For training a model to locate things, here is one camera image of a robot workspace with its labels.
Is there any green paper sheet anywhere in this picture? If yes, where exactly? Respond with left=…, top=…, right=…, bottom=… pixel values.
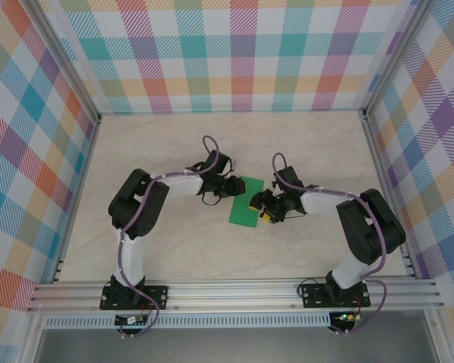
left=228, top=175, right=266, bottom=229

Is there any grey metal sheet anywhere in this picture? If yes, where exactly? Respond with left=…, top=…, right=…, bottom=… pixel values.
left=33, top=327, right=438, bottom=363

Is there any thin black base wire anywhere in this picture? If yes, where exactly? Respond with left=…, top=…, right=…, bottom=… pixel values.
left=297, top=278, right=328, bottom=300

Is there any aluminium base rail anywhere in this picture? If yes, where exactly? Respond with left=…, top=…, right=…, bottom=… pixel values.
left=26, top=278, right=446, bottom=313

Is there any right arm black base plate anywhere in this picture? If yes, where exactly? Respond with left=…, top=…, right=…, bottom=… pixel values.
left=301, top=281, right=371, bottom=309

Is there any aluminium side rail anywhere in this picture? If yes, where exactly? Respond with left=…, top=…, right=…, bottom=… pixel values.
left=359, top=109, right=417, bottom=279
left=51, top=115, right=103, bottom=284

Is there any slotted cable duct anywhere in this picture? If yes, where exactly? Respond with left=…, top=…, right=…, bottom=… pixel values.
left=43, top=312, right=332, bottom=329

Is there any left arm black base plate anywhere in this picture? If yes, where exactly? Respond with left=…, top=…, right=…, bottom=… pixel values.
left=100, top=284, right=169, bottom=312

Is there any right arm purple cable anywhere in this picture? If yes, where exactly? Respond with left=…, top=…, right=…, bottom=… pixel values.
left=272, top=152, right=387, bottom=336

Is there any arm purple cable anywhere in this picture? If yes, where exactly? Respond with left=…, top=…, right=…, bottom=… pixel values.
left=115, top=135, right=220, bottom=340
left=272, top=152, right=387, bottom=336

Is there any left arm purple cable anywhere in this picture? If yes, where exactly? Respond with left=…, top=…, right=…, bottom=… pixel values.
left=115, top=135, right=220, bottom=340

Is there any aluminium corner post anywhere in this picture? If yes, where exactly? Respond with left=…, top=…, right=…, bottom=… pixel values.
left=22, top=0, right=103, bottom=126
left=357, top=0, right=440, bottom=122

